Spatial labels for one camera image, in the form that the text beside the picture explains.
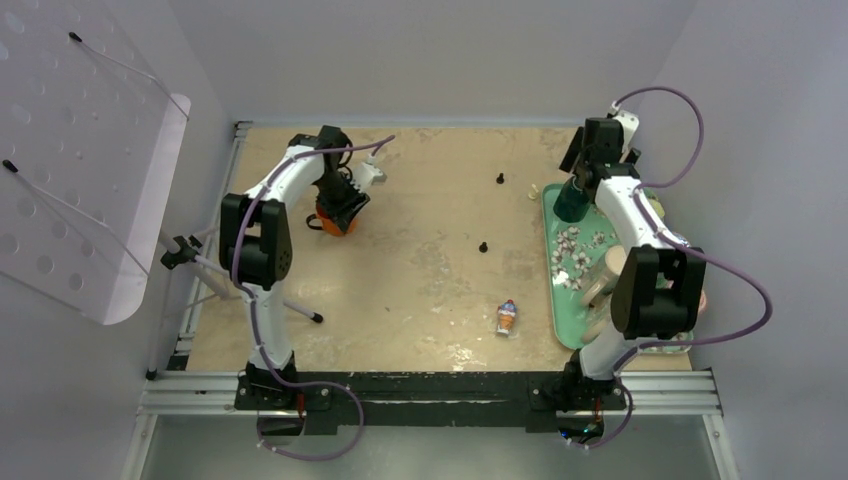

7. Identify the white perforated light panel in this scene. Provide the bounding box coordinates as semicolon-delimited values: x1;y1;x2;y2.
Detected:
1;1;191;325

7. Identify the small beige scrap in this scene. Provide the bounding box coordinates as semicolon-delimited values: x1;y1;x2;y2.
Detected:
527;184;540;200

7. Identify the light green faceted mug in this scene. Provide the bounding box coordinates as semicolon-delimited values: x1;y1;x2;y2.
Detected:
647;197;666;220

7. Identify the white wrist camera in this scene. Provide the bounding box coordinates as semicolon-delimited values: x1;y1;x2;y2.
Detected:
607;103;640;152
351;160;387;193

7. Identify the tripod stand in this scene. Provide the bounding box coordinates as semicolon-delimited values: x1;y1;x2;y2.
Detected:
158;225;326;326

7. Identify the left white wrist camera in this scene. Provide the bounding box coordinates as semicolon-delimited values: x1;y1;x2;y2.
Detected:
351;160;387;193

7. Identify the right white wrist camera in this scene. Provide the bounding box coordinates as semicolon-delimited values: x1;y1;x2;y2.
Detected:
607;103;640;152

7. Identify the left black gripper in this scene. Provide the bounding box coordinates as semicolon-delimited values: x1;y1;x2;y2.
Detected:
314;173;370;234

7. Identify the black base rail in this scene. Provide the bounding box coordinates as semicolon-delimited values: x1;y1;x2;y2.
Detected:
234;371;627;435

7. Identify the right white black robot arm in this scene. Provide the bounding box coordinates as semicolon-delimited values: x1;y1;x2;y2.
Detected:
553;115;706;407

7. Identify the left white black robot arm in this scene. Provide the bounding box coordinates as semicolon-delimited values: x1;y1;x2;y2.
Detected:
218;125;370;409

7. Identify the ice cream toy figure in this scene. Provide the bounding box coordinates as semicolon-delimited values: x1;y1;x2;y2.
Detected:
495;299;517;336

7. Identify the orange mug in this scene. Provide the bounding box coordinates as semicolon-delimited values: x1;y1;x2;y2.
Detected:
305;206;358;237

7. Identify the pink mug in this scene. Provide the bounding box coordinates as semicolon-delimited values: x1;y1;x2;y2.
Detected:
697;290;708;315

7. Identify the green floral tray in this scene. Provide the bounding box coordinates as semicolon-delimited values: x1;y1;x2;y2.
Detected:
540;181;694;355

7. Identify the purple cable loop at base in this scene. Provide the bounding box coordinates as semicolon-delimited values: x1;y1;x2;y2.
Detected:
255;380;368;464

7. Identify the dark green mug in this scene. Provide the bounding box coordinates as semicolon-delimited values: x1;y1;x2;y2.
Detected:
552;177;590;223

